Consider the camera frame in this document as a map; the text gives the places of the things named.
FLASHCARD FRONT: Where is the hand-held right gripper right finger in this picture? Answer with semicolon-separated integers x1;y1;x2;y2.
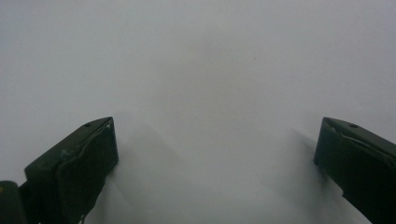
313;117;396;224

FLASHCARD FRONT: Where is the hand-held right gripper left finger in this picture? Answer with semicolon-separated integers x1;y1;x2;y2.
23;116;120;224

